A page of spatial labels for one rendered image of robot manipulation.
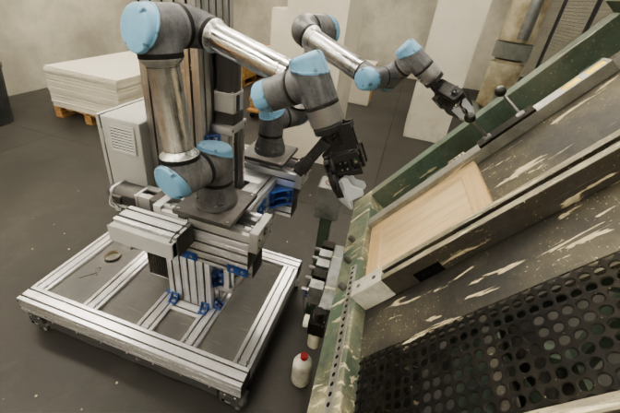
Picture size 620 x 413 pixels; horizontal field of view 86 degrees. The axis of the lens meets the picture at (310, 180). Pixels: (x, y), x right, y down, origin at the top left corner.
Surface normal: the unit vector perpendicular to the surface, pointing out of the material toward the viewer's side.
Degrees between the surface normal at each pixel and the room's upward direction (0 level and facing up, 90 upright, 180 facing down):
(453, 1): 90
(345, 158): 90
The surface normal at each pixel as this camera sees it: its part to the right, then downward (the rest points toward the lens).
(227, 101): -0.29, 0.45
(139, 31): -0.50, 0.26
